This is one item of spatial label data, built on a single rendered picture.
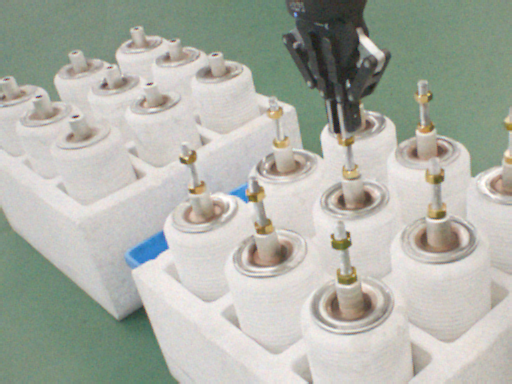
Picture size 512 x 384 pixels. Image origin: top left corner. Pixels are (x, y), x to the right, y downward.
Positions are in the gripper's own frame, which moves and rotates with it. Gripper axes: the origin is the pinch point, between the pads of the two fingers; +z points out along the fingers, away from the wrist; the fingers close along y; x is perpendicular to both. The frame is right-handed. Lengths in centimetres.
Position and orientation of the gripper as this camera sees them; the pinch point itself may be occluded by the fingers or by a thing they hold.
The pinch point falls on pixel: (343, 115)
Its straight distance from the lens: 70.2
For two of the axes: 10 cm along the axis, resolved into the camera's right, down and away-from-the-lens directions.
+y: 6.7, 3.5, -6.6
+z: 1.4, 8.1, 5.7
